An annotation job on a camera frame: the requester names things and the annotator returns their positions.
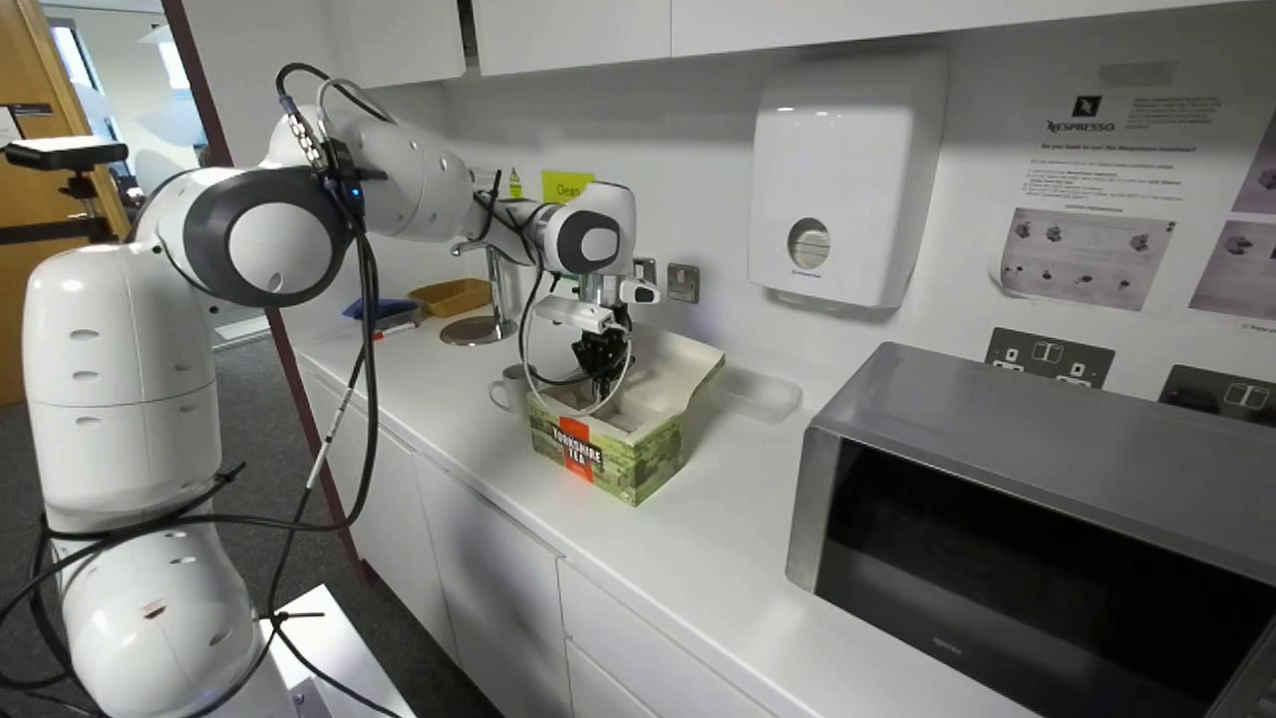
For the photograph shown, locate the white coffee instruction sheet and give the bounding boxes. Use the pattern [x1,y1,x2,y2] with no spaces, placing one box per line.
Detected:
[988,54,1233,319]

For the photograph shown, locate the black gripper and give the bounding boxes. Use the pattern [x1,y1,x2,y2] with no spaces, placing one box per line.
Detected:
[572,309,639,402]

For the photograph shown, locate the wooden board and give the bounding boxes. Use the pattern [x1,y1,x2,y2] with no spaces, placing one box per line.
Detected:
[412,273,494,321]

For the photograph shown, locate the white base cabinets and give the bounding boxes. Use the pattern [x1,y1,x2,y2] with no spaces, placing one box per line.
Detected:
[295,352,772,718]

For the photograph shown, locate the white ceramic mug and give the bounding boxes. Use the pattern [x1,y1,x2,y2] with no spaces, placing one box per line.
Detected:
[488,364,536,420]

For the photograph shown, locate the silver microwave oven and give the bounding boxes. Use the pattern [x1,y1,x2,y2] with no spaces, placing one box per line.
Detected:
[784,337,1276,718]

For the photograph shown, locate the chrome hot water tap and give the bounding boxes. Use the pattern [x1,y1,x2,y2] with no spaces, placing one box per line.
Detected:
[482,244,538,333]

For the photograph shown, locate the green cardboard tea box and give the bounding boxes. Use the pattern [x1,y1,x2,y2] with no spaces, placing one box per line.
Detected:
[513,327,731,510]

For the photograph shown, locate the white picture instruction sheet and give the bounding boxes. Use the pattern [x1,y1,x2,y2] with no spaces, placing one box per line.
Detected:
[1186,105,1276,321]

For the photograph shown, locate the black camera on stand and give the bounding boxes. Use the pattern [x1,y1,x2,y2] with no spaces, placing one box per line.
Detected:
[0,130,130,248]

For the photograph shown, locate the white robot base platform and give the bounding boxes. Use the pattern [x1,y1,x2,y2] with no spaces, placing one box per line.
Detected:
[254,577,417,718]

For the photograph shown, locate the white paper towel dispenser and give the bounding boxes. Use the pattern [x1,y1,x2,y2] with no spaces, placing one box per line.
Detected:
[746,51,948,316]

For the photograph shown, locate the brown wooden door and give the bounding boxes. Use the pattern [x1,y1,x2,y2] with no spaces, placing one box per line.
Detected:
[0,0,136,409]

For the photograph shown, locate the round steel drip tray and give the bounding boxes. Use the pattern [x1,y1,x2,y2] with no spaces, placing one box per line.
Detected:
[436,309,513,352]

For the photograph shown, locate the white wall cabinets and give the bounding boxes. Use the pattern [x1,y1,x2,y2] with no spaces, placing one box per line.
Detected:
[174,0,1276,93]

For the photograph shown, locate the dark double wall socket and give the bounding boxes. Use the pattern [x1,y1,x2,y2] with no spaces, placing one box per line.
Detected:
[981,321,1118,389]
[1155,364,1276,430]

